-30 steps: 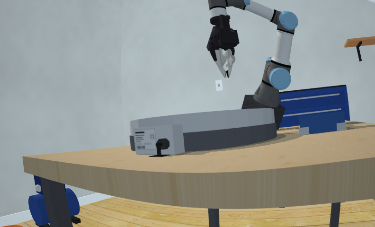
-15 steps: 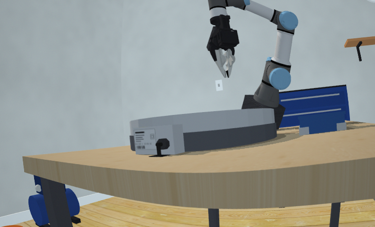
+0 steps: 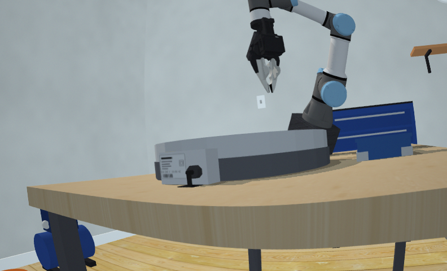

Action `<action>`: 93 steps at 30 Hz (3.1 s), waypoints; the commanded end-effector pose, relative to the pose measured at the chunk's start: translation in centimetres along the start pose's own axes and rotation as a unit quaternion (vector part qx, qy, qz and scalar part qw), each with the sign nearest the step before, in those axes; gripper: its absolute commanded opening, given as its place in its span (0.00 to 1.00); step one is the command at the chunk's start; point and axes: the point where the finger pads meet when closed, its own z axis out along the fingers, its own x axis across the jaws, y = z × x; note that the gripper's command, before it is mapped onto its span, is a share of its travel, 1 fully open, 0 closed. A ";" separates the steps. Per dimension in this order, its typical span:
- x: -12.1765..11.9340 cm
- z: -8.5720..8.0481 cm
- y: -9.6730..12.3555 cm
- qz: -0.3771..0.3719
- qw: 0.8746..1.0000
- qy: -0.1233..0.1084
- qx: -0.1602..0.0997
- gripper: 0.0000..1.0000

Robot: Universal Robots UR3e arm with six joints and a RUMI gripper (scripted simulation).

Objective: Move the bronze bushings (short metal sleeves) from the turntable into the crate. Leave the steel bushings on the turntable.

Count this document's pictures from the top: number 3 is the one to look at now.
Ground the blue crate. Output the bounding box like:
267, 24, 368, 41
355, 133, 413, 162

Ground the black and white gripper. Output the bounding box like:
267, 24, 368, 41
249, 17, 286, 93

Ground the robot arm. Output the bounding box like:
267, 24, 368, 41
248, 0, 356, 128

